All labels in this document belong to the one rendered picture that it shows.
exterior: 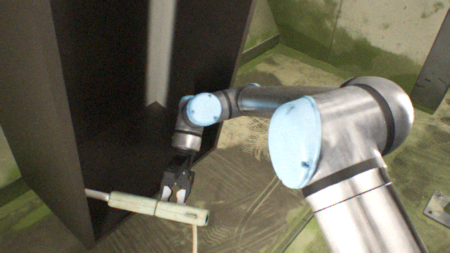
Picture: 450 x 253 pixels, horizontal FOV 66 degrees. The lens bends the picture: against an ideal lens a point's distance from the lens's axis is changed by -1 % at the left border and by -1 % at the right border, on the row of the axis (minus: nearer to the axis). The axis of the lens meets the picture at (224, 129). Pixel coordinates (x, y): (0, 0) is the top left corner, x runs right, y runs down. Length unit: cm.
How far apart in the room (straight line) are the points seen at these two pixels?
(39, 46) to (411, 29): 229
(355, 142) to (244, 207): 132
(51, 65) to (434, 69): 235
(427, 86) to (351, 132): 223
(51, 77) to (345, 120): 45
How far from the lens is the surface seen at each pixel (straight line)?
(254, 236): 166
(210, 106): 99
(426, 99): 273
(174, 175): 103
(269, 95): 85
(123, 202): 112
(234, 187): 183
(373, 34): 267
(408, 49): 263
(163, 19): 131
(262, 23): 292
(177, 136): 111
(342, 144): 46
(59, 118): 70
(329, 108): 48
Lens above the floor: 144
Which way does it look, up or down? 40 degrees down
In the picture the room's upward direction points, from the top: 2 degrees clockwise
